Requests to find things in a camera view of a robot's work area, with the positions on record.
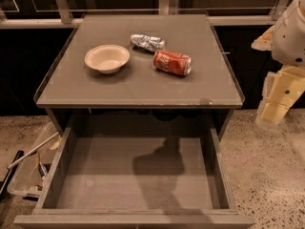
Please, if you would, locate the crumpled silver foil bag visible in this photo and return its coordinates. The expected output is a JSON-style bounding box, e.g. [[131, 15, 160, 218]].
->
[[131, 34, 166, 52]]

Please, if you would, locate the metal railing frame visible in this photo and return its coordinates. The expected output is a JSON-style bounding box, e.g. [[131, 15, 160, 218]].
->
[[0, 0, 292, 29]]

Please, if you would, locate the white rod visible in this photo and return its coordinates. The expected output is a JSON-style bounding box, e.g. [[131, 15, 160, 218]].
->
[[7, 132, 59, 170]]

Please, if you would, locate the clear plastic bin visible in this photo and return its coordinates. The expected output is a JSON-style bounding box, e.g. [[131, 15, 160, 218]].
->
[[8, 135, 61, 198]]

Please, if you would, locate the open grey top drawer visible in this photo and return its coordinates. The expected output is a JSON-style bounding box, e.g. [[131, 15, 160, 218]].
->
[[14, 113, 254, 229]]

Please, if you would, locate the white paper bowl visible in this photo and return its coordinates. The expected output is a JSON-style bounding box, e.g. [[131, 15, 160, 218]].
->
[[84, 45, 130, 74]]

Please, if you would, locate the grey cabinet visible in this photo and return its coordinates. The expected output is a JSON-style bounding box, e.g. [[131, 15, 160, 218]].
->
[[35, 14, 244, 130]]

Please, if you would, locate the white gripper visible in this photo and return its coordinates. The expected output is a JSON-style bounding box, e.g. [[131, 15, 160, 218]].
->
[[251, 0, 305, 127]]

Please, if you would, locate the black flat object on floor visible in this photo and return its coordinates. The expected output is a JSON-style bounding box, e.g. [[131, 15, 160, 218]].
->
[[0, 150, 24, 201]]

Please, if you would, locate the red coke can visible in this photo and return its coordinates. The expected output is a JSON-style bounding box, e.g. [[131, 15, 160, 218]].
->
[[153, 50, 192, 76]]

